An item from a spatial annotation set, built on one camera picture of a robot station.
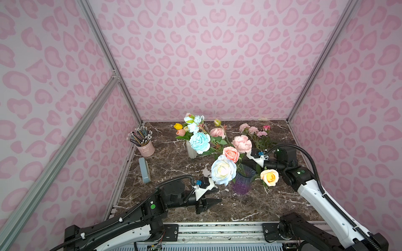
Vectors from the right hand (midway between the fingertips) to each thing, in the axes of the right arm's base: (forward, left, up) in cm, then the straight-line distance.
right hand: (243, 160), depth 72 cm
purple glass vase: (-3, -2, -21) cm, 21 cm away
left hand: (-17, +12, +1) cm, 20 cm away
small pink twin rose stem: (+37, -9, -19) cm, 42 cm away
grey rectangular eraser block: (+3, +53, -18) cm, 56 cm away
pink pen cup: (+15, +54, -15) cm, 58 cm away
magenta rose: (+37, -23, -20) cm, 48 cm away
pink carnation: (+26, -20, -21) cm, 39 cm away
